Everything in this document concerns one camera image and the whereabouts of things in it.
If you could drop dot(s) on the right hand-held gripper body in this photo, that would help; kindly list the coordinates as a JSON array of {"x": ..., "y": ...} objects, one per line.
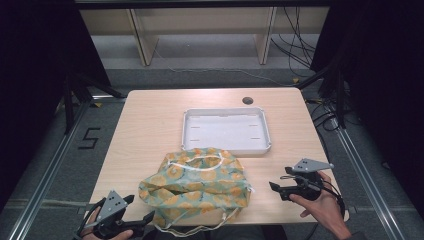
[{"x": 308, "y": 186}]

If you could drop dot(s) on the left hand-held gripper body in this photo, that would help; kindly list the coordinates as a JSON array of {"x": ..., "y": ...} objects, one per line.
[{"x": 111, "y": 205}]

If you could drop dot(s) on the orange print cloth bag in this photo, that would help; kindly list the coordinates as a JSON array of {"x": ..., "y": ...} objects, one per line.
[{"x": 200, "y": 186}]

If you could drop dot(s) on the white plastic tray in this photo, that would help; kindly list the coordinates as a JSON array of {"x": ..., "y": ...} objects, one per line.
[{"x": 226, "y": 128}]

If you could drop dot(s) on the person's right hand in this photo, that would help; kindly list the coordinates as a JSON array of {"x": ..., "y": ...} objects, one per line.
[{"x": 325, "y": 208}]

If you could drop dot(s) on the person's left hand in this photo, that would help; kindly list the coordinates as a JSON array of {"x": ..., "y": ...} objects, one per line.
[{"x": 90, "y": 235}]

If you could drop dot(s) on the grey floor tape strip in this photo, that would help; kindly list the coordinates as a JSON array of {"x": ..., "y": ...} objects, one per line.
[{"x": 40, "y": 202}]

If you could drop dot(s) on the black metal stand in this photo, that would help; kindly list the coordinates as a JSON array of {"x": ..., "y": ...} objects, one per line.
[
  {"x": 339, "y": 100},
  {"x": 69, "y": 106}
]

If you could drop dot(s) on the yellow tape piece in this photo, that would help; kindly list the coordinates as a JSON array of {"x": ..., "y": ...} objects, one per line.
[
  {"x": 97, "y": 104},
  {"x": 296, "y": 80}
]

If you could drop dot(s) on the dark curtain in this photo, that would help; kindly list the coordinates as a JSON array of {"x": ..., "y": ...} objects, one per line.
[
  {"x": 33, "y": 83},
  {"x": 386, "y": 83}
]

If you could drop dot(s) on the aluminium floor rail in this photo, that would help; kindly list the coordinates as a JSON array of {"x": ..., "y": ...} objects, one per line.
[
  {"x": 46, "y": 180},
  {"x": 363, "y": 173}
]

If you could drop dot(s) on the light wooden desk frame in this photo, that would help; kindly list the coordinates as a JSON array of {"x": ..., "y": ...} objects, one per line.
[{"x": 146, "y": 40}]

